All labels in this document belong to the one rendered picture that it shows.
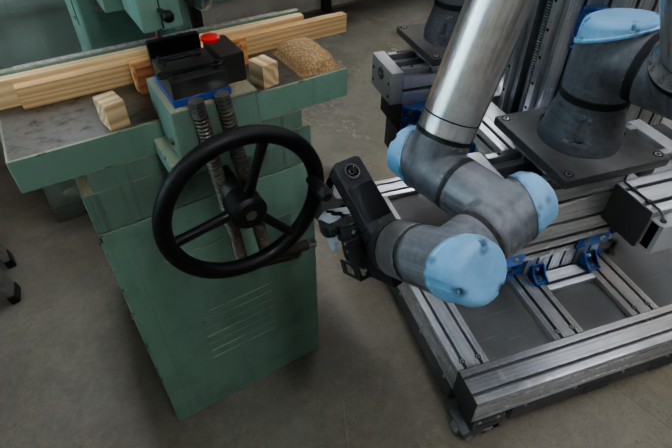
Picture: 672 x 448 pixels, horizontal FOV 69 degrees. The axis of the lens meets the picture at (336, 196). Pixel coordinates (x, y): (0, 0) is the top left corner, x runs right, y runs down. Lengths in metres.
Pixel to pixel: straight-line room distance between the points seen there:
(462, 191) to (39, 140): 0.65
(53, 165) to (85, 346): 0.97
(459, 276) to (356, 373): 1.06
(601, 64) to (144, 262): 0.89
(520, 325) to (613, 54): 0.80
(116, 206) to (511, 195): 0.66
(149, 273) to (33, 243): 1.16
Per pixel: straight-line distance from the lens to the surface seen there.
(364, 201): 0.66
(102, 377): 1.67
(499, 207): 0.58
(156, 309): 1.14
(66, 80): 0.99
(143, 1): 0.93
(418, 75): 1.31
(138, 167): 0.91
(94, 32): 1.17
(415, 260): 0.55
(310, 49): 0.99
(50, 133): 0.91
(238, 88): 0.81
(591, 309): 1.57
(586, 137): 0.97
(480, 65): 0.60
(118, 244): 1.00
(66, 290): 1.94
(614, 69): 0.91
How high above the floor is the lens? 1.33
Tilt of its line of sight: 40 degrees down
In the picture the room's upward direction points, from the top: straight up
